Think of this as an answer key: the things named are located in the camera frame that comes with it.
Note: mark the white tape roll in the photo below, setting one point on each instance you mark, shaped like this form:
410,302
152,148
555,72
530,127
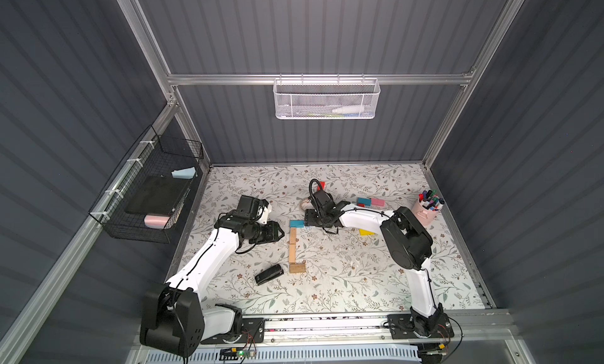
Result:
306,204

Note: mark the yellow block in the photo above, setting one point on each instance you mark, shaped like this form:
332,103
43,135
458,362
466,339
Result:
365,232

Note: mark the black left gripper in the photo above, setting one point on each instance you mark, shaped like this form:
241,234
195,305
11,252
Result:
273,230

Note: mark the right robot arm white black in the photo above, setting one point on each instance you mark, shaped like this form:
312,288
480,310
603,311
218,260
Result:
407,240

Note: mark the black pad in basket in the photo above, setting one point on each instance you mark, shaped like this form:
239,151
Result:
157,196

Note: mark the pink cup of markers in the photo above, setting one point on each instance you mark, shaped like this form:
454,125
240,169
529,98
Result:
427,206

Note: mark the white bottle in basket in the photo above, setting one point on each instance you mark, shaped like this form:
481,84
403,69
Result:
349,110

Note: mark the light blue sponge in basket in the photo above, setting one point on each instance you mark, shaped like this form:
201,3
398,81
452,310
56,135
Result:
186,173

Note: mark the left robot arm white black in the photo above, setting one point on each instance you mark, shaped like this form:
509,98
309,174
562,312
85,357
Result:
173,319

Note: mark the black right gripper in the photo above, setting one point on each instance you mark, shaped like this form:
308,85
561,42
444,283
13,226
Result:
313,218

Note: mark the light wooden block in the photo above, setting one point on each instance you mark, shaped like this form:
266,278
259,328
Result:
293,236

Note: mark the white wire mesh basket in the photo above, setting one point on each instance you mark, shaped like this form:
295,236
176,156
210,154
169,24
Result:
314,99

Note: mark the light wooden block slanted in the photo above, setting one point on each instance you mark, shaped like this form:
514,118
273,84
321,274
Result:
292,253

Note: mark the pink sponge in basket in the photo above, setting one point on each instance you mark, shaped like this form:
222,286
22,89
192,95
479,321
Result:
156,222

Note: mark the black wire wall basket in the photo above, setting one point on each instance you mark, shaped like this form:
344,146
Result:
154,155

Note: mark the pink block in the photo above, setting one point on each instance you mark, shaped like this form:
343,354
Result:
376,202

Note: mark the dark wooden block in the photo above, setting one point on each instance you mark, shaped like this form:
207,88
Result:
297,268

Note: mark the teal block small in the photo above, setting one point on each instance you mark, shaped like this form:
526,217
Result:
363,202

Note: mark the black stapler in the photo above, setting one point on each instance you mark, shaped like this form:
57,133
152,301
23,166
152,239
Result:
269,274

